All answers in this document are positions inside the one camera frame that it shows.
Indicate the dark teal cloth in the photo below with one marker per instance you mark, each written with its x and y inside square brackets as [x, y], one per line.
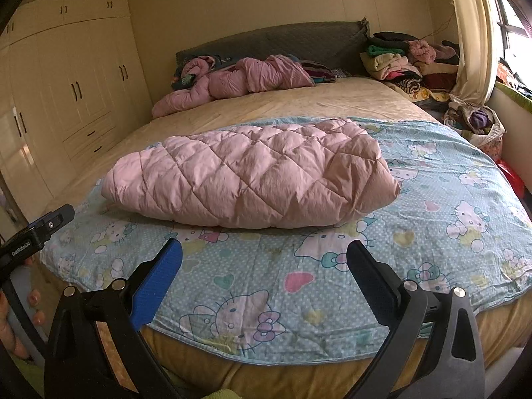
[185, 81]

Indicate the bed with cream sheet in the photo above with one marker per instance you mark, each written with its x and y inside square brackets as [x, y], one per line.
[291, 99]

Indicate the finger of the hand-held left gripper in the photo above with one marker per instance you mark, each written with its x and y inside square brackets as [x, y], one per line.
[54, 218]

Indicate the grey padded headboard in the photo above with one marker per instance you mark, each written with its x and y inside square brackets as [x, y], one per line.
[270, 41]

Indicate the cream wardrobe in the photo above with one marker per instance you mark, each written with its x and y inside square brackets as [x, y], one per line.
[83, 91]

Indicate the cream curtain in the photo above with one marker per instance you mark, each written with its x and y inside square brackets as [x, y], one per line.
[474, 29]

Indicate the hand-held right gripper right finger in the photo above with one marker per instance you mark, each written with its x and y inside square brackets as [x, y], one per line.
[372, 282]

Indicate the pile of folded clothes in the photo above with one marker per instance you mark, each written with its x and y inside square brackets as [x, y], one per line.
[399, 62]

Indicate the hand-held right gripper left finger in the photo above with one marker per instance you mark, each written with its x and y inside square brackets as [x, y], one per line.
[156, 282]

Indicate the window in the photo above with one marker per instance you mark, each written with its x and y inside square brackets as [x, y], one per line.
[515, 8]

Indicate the crumpled pink padded coat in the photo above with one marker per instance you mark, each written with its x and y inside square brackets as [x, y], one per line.
[249, 75]

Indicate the red plastic bag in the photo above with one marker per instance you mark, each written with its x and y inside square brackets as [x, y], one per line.
[512, 176]

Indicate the pink quilted jacket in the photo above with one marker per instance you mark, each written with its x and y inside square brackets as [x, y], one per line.
[249, 174]

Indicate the blue cartoon printed blanket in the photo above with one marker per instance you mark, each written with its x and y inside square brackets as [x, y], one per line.
[415, 199]

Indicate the bag with purple cloth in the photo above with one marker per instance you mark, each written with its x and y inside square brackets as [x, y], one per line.
[478, 118]

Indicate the person's left hand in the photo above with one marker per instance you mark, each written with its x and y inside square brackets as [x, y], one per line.
[10, 328]

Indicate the multicoloured striped cloth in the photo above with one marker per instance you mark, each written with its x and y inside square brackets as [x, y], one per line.
[318, 72]

